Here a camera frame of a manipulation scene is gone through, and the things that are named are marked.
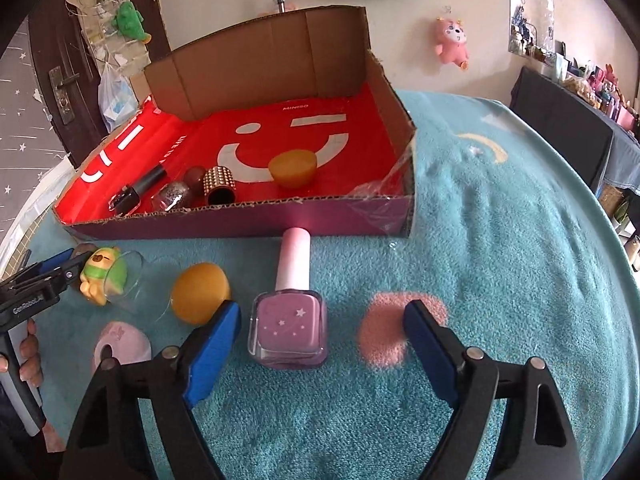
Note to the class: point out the person's left hand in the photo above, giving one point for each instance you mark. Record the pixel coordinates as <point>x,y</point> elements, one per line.
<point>30,355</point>

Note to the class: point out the red printed plastic bag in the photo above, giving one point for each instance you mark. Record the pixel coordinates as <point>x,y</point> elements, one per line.
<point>225,130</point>

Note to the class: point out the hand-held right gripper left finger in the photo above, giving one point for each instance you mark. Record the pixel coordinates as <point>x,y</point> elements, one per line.
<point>210,355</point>

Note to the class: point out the gold studded tube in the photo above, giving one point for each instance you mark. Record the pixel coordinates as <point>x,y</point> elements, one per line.
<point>220,180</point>

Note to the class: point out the glitter bottle with round cap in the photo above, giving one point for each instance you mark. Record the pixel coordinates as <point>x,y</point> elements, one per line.
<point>172,192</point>

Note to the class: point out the pink plush toy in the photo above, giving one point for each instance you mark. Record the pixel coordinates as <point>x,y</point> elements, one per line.
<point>452,40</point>

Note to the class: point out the clear plastic cup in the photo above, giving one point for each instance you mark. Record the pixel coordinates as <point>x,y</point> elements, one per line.
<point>135,290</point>

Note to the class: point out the pink nail polish bottle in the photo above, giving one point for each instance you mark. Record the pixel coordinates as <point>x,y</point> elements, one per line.
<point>290,325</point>

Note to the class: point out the green plush toy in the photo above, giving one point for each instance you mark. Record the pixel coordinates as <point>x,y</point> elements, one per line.
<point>130,20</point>

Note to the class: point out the black nail polish bottle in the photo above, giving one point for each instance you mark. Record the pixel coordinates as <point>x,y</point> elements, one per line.
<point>145,180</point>

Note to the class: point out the cream hanging organizer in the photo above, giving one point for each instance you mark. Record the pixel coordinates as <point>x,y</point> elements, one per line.
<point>95,35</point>

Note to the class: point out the clear plastic bag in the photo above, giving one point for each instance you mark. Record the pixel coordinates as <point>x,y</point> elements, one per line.
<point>115,97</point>

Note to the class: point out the brown cardboard box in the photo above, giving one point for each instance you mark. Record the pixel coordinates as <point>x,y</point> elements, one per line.
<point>250,60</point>

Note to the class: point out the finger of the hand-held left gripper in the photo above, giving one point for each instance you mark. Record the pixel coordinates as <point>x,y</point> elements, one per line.
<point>57,280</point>
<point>55,260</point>

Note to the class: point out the orange round container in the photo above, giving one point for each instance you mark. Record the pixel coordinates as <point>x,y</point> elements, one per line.
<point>200,297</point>

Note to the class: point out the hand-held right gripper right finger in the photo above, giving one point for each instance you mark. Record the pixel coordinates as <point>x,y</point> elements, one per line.
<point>430,355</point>

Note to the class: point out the green yellow toy figure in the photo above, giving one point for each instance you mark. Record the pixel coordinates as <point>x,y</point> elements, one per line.
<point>102,272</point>

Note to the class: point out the teal star blanket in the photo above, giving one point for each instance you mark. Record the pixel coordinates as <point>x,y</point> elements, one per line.
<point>500,260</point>

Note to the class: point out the amber round cap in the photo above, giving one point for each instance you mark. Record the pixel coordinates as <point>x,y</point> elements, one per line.
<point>292,167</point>

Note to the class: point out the dark brown door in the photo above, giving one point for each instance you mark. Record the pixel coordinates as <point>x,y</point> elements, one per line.
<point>45,45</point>

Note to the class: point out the black desk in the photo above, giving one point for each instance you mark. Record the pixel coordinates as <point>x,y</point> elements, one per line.
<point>560,115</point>

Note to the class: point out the pink oval case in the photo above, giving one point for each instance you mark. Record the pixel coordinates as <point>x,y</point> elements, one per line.
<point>125,345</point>

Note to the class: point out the row of cosmetics bottles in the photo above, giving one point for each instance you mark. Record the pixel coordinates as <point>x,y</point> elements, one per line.
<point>595,85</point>

